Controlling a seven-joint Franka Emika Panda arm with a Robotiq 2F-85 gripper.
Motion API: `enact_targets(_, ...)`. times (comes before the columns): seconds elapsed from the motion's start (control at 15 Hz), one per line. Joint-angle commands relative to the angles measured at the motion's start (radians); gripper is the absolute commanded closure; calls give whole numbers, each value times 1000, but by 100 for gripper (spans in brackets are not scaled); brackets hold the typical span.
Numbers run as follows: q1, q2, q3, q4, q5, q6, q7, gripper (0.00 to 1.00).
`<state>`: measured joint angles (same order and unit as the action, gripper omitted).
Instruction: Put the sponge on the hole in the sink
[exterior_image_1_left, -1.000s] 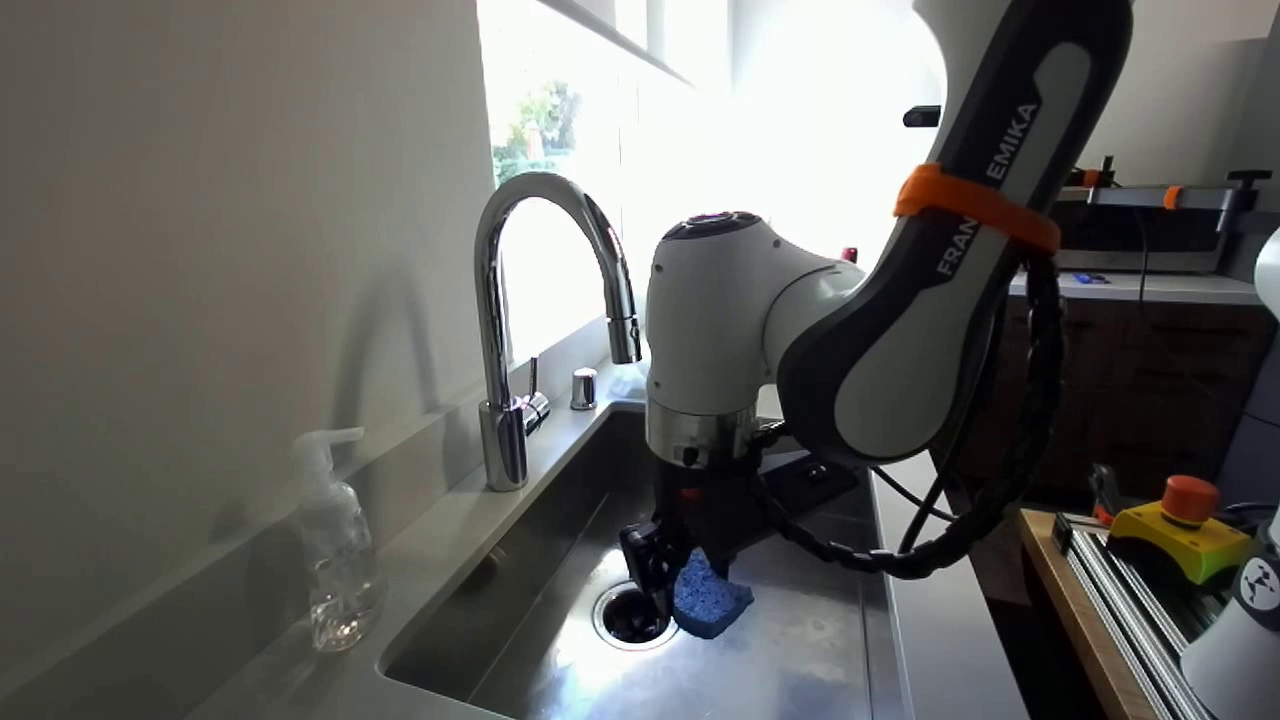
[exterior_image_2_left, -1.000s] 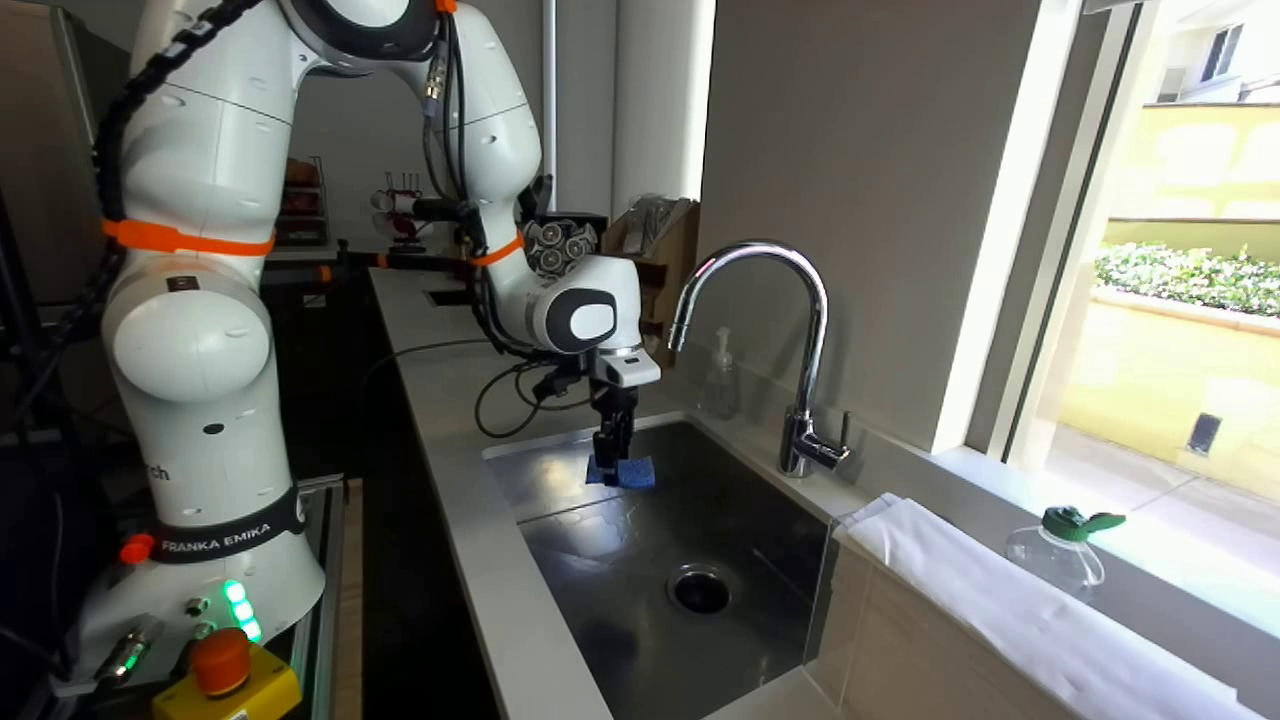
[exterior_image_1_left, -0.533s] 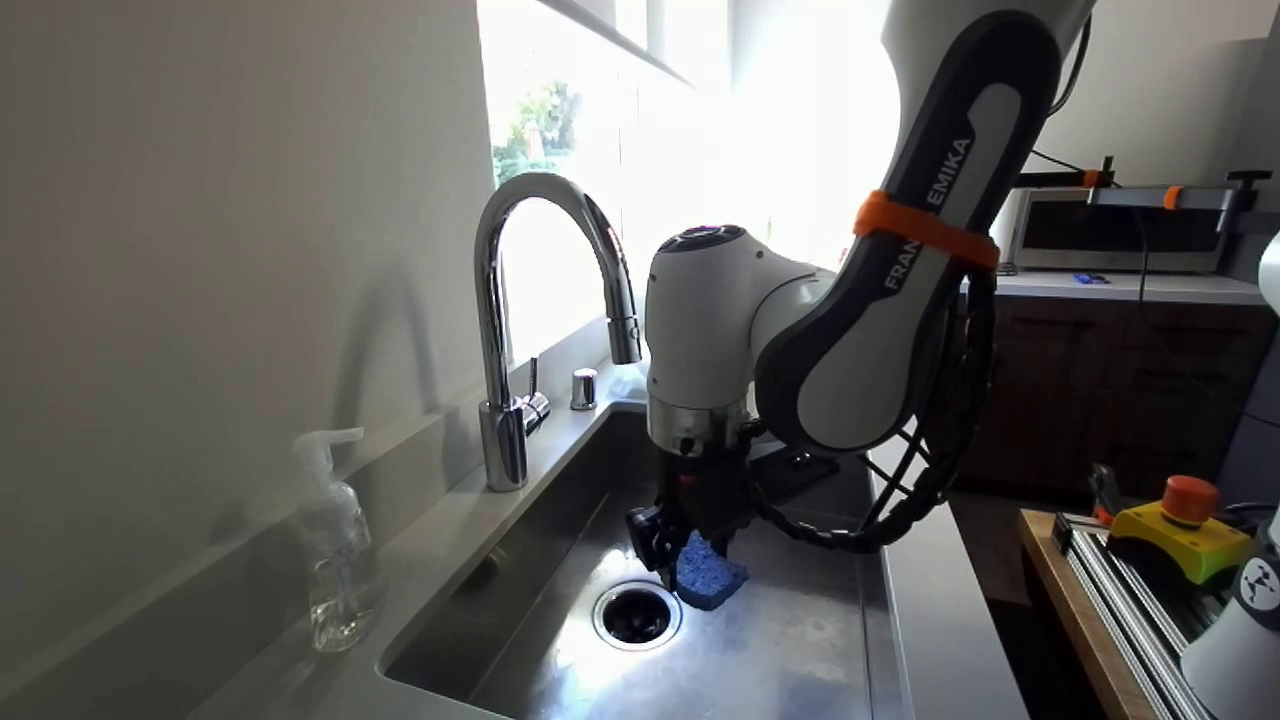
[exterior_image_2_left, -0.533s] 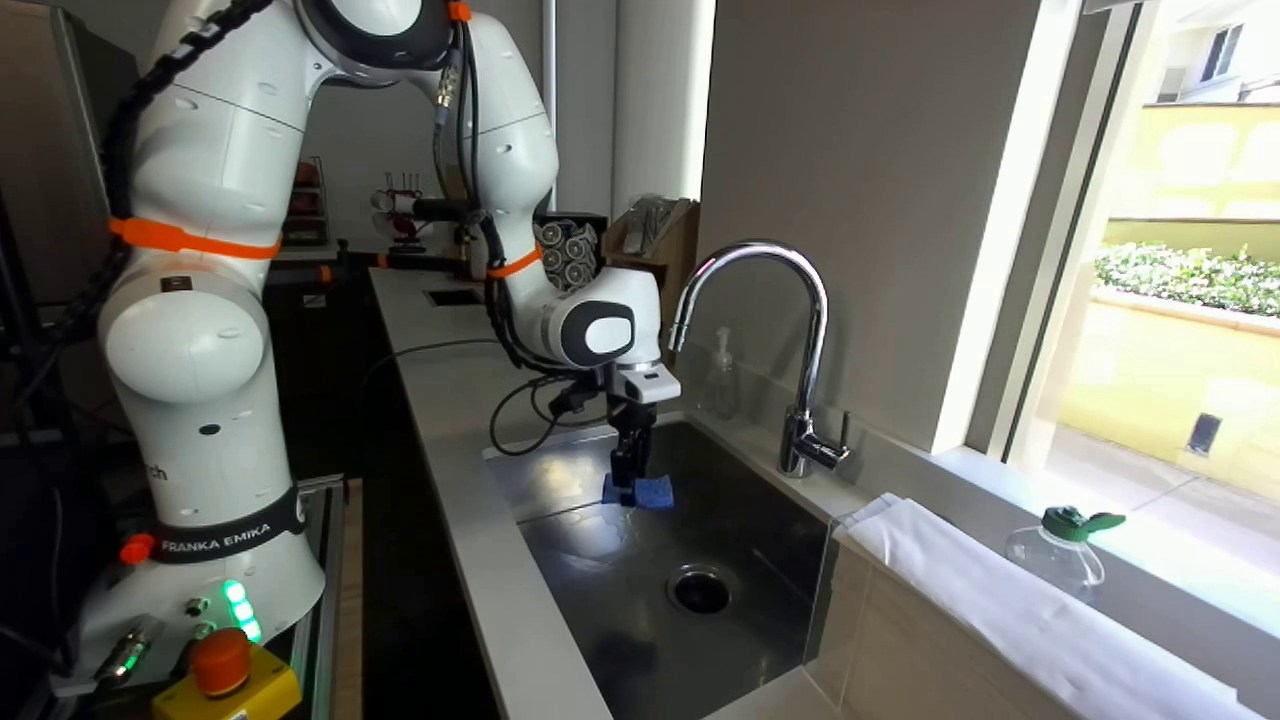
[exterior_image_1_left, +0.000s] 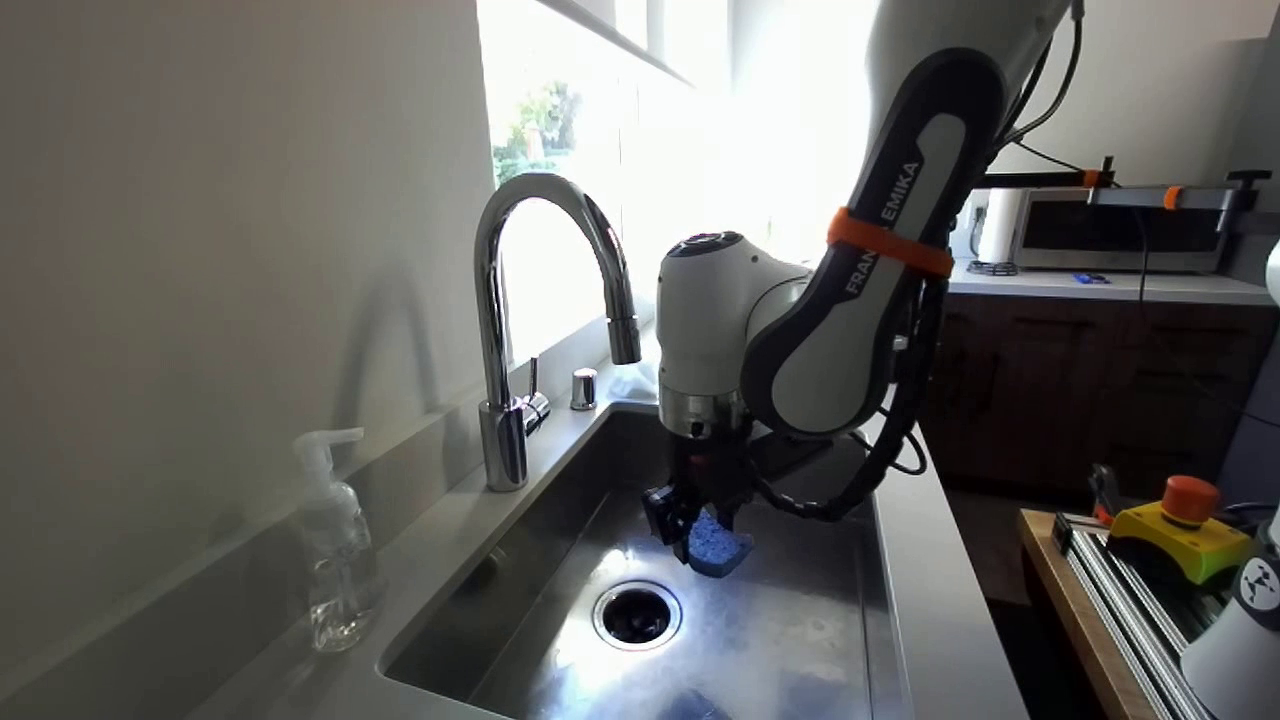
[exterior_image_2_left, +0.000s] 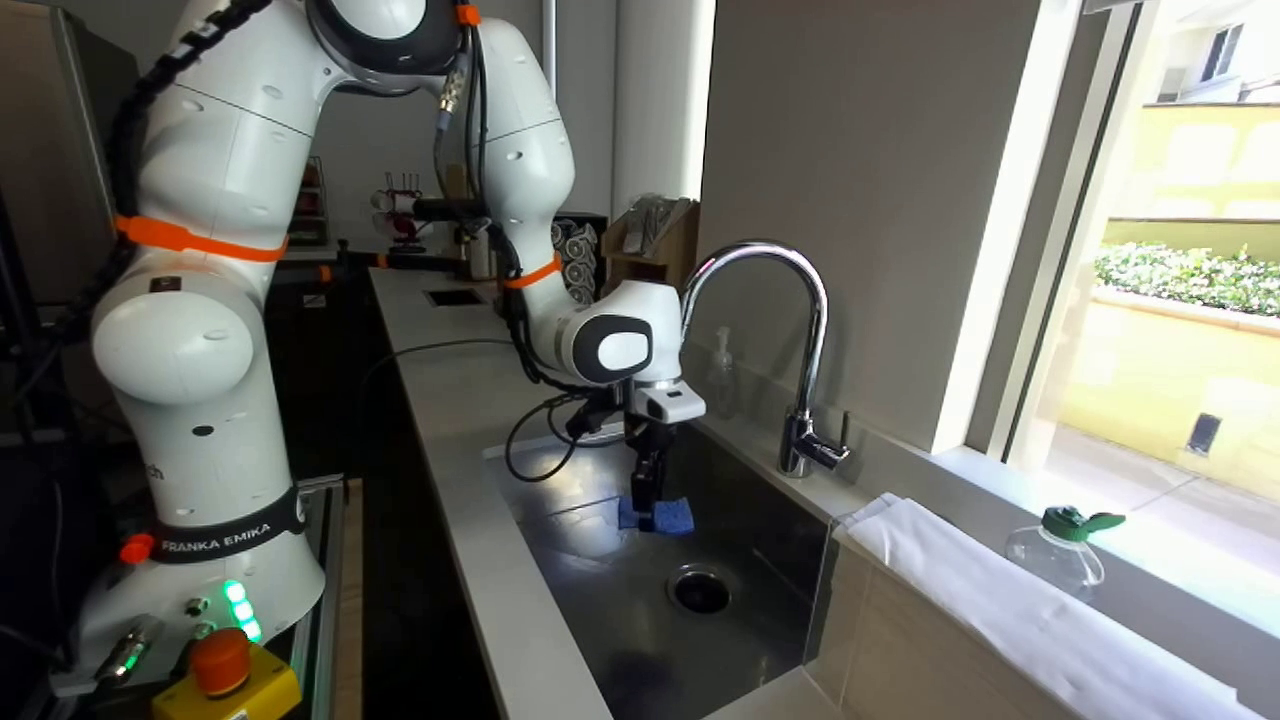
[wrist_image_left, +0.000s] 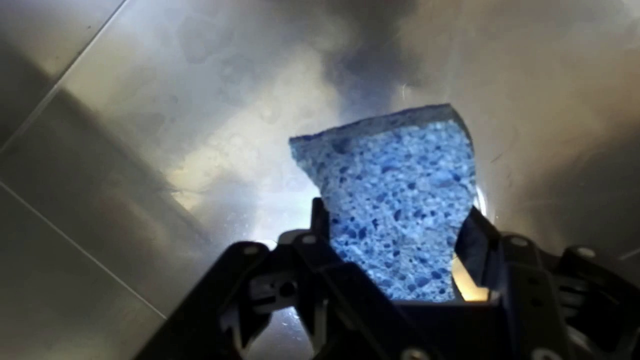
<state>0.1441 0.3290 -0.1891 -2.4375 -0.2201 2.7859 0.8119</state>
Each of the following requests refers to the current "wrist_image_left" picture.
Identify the blue sponge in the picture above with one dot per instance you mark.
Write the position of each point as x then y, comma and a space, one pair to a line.
401, 192

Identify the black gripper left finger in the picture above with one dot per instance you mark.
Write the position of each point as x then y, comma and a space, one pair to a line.
332, 292

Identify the stainless steel sink basin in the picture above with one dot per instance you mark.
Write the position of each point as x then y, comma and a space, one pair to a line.
167, 133

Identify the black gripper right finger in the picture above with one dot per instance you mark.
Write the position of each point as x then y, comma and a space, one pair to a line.
532, 292

